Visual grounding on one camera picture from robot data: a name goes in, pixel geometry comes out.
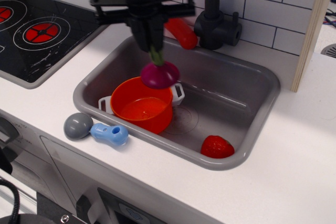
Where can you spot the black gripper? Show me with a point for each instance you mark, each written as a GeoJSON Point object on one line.
{"type": "Point", "coordinates": [118, 11]}

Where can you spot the purple toy beet green stem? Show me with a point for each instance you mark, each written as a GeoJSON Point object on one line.
{"type": "Point", "coordinates": [159, 74]}

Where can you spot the grey plastic sink basin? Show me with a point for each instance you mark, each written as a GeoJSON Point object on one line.
{"type": "Point", "coordinates": [224, 96]}

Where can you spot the red toy sausage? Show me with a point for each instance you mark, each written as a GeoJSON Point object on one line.
{"type": "Point", "coordinates": [182, 33]}

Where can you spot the dark grey toy faucet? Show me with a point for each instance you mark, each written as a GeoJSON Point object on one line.
{"type": "Point", "coordinates": [214, 29]}

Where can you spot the black toy stove top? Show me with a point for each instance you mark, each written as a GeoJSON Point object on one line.
{"type": "Point", "coordinates": [39, 36]}

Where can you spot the grey and blue toy scoop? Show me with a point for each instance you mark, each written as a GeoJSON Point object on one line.
{"type": "Point", "coordinates": [78, 126]}

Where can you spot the red toy strawberry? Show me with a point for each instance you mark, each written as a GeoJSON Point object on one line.
{"type": "Point", "coordinates": [215, 146]}

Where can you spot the light wooden side panel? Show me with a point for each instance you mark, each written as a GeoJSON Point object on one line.
{"type": "Point", "coordinates": [310, 40]}

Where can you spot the grey oven knob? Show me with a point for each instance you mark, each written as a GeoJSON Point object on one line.
{"type": "Point", "coordinates": [8, 132]}

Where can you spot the grey round floor vent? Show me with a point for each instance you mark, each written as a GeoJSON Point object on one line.
{"type": "Point", "coordinates": [329, 50]}

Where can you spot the orange toy pot white handles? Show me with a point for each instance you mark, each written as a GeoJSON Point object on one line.
{"type": "Point", "coordinates": [150, 109]}

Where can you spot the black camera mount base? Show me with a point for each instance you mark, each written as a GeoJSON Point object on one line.
{"type": "Point", "coordinates": [41, 210]}

